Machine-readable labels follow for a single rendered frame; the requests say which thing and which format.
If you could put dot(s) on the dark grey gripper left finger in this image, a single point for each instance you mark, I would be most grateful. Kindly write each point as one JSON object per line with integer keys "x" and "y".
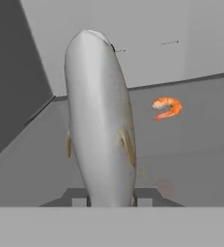
{"x": 75, "y": 197}

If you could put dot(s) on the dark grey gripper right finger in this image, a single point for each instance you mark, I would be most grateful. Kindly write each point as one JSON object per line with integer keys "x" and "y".
{"x": 149, "y": 197}

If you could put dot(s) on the silver grey fish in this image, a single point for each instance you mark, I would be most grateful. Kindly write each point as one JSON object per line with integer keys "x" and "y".
{"x": 99, "y": 122}

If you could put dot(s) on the orange shrimp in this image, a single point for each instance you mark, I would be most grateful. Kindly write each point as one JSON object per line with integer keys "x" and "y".
{"x": 171, "y": 107}

